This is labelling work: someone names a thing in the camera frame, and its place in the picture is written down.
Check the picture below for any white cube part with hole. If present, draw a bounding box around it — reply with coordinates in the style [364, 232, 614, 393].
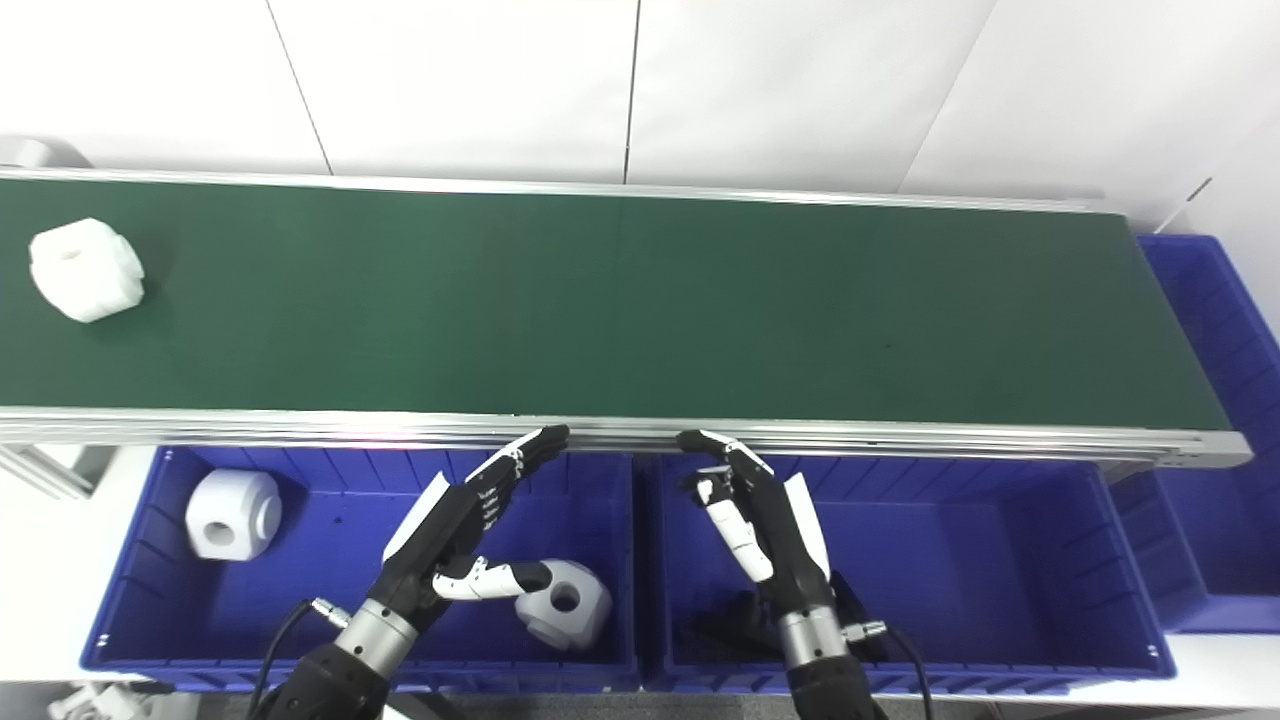
[185, 468, 284, 561]
[513, 559, 614, 653]
[28, 218, 146, 324]

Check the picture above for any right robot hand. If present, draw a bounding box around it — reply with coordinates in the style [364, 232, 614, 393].
[677, 430, 836, 621]

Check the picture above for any blue plastic bin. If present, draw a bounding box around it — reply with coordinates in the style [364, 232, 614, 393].
[1110, 233, 1280, 634]
[80, 445, 641, 694]
[635, 452, 1176, 696]

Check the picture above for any green conveyor belt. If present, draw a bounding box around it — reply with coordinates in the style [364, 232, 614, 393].
[0, 178, 1231, 433]
[0, 168, 1254, 471]

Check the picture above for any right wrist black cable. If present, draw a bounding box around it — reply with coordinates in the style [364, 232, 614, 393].
[843, 620, 936, 720]

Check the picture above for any white plastic piece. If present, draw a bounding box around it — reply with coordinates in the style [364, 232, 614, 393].
[45, 680, 176, 720]

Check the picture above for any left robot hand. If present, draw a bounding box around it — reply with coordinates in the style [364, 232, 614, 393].
[370, 425, 571, 633]

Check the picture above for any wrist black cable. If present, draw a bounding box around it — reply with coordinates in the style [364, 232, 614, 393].
[843, 620, 936, 720]
[245, 598, 351, 720]

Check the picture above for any aluminium conveyor leg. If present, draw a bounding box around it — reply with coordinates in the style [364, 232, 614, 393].
[0, 445, 96, 501]

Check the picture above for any grey conveyor motor housing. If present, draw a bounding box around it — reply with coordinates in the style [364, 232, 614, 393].
[0, 135, 96, 171]

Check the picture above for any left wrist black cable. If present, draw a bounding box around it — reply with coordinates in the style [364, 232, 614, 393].
[245, 598, 351, 720]

